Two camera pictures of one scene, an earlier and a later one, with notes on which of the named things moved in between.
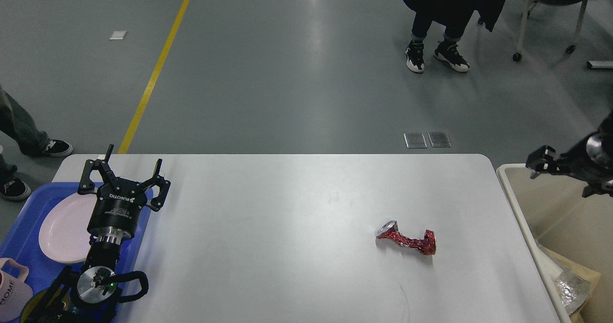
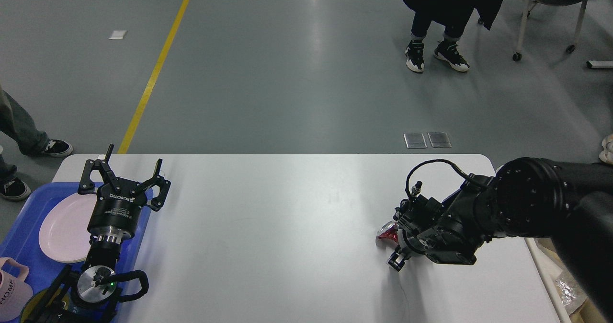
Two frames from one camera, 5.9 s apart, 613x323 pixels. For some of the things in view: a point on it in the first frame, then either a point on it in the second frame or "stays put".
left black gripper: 115,214 stays put
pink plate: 63,236 stays put
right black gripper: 588,161 → 413,240
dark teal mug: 52,305 stays put
